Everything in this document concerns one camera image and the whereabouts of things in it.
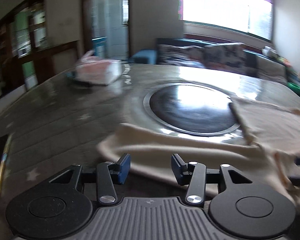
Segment round black induction cooktop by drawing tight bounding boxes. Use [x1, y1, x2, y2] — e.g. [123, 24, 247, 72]
[143, 81, 243, 137]

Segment panda plush toy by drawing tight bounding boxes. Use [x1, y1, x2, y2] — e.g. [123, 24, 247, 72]
[261, 46, 278, 58]

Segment flat butterfly print pillow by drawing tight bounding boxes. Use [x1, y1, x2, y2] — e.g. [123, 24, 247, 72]
[157, 44, 206, 60]

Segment blue corner sofa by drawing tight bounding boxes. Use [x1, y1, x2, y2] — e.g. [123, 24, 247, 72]
[131, 38, 300, 98]

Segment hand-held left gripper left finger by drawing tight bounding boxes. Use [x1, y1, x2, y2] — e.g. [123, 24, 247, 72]
[49, 153, 131, 207]

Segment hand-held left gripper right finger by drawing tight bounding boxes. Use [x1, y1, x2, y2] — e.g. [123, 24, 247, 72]
[171, 154, 253, 207]

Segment blue small cabinet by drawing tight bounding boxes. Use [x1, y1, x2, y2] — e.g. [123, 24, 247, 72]
[92, 37, 108, 58]

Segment grey cushion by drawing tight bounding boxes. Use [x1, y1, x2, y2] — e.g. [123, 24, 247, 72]
[255, 55, 288, 83]

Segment cream pants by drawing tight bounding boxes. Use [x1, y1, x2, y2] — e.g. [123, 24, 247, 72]
[96, 97, 300, 205]

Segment window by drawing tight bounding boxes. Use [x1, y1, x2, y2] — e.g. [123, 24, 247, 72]
[179, 0, 275, 41]

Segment dark wooden bookcase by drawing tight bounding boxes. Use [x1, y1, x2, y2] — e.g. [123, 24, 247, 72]
[0, 0, 80, 98]

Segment large butterfly print cushion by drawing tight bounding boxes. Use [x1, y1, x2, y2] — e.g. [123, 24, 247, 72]
[204, 42, 246, 74]

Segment pink white tissue pack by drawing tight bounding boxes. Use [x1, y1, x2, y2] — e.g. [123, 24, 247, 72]
[74, 50, 123, 87]

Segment dark wooden door frame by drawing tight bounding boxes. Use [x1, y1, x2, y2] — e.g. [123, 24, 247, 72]
[81, 0, 130, 61]

